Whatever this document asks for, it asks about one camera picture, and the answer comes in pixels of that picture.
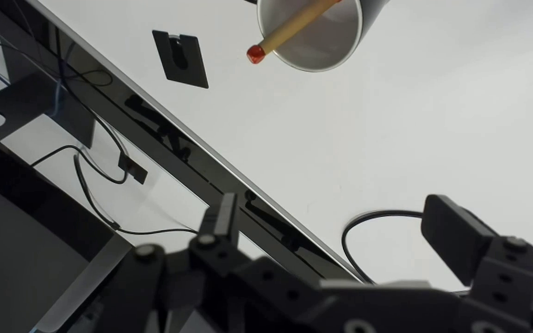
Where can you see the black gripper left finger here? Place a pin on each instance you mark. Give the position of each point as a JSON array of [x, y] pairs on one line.
[[226, 270]]

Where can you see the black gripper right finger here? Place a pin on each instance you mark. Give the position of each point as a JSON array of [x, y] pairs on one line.
[[457, 240]]

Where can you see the red and tan pen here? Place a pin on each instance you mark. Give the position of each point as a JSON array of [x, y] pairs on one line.
[[291, 27]]

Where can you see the black mug cup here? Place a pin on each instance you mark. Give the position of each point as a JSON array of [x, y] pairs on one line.
[[328, 42]]

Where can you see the black square grommet plate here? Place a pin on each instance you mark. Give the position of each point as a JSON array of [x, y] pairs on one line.
[[181, 57]]

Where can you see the black monitor stand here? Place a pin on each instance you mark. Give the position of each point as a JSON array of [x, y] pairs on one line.
[[32, 116]]

